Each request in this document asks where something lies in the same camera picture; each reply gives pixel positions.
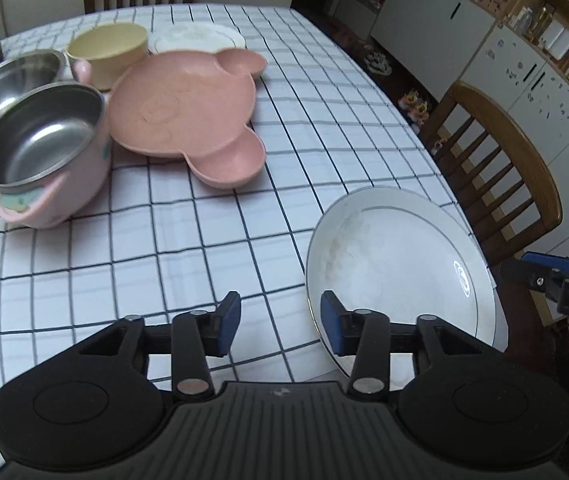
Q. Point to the white checkered tablecloth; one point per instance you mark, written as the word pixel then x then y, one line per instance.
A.
pixel 156 241

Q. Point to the right wooden chair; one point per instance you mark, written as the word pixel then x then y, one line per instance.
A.
pixel 503 185

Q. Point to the cream yellow bowl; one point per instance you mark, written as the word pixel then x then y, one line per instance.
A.
pixel 103 54

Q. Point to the large stainless steel bowl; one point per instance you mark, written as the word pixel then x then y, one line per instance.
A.
pixel 28 72

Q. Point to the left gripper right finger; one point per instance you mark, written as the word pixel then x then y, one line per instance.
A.
pixel 371 338

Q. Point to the white plate with rim line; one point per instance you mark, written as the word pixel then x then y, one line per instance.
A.
pixel 396 252

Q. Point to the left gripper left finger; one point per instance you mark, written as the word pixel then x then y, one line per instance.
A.
pixel 190 338

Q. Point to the small white plate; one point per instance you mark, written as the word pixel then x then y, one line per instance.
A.
pixel 195 36

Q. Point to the pink steel-lined kids bowl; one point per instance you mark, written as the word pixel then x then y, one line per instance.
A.
pixel 55 151

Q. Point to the pink bear-shaped plate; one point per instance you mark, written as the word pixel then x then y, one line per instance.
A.
pixel 196 106

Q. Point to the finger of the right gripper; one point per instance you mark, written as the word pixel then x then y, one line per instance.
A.
pixel 544 264

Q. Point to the white wall cabinet unit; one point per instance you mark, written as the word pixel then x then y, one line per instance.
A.
pixel 515 51

